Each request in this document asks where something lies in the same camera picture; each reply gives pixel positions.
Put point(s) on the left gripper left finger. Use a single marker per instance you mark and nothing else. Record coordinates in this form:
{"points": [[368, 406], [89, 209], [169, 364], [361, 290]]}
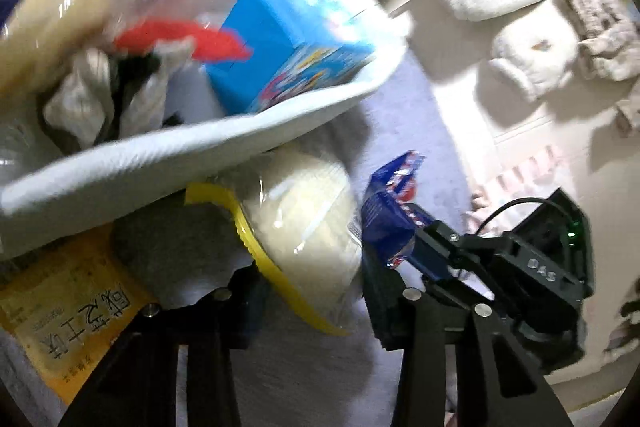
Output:
{"points": [[135, 383]]}

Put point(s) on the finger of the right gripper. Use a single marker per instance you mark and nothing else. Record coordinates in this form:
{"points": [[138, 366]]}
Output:
{"points": [[433, 243]]}

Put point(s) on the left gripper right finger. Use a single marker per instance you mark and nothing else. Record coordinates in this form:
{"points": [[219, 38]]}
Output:
{"points": [[460, 366]]}

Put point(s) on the blue snack packet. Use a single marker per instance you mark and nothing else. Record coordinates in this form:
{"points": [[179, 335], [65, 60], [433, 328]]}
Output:
{"points": [[389, 216]]}

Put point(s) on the orange yellow packet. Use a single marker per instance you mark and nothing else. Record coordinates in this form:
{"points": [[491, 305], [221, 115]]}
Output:
{"points": [[66, 304]]}

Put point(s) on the blue cartoon box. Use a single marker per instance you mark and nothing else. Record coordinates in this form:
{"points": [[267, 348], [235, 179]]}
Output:
{"points": [[295, 46]]}

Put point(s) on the grey striped cloth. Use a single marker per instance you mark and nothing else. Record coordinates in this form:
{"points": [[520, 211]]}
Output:
{"points": [[107, 97]]}

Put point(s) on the red snack packet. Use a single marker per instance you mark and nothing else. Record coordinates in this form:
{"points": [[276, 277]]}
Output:
{"points": [[210, 45]]}

